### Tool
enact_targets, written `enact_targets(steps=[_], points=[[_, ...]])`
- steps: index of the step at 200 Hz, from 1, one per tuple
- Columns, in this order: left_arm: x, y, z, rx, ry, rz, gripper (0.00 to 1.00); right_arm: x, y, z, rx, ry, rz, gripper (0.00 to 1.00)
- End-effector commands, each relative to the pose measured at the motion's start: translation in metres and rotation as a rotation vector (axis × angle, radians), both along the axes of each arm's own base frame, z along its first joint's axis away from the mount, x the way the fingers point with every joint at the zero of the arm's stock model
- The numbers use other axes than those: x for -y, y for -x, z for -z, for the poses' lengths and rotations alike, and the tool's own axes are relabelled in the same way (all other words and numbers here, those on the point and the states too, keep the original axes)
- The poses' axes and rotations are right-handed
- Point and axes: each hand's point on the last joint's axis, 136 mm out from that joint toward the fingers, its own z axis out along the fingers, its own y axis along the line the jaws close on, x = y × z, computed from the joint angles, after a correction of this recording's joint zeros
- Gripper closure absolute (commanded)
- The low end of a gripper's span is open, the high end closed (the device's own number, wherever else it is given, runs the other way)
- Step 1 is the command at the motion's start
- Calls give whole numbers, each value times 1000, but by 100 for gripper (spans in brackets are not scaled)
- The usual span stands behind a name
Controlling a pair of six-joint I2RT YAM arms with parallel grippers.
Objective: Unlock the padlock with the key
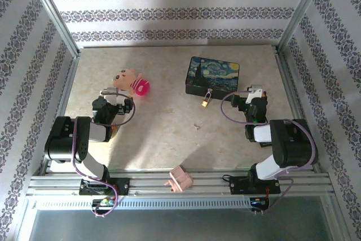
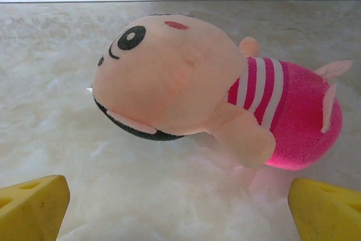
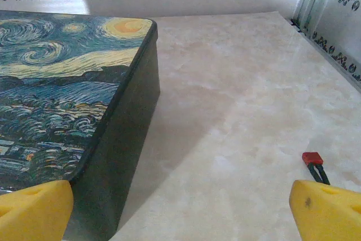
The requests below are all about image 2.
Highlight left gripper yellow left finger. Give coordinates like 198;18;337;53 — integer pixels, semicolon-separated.
0;174;71;241

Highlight pink striped plush toy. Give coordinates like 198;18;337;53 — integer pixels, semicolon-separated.
89;12;354;172

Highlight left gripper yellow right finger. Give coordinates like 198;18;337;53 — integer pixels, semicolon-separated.
288;178;361;241

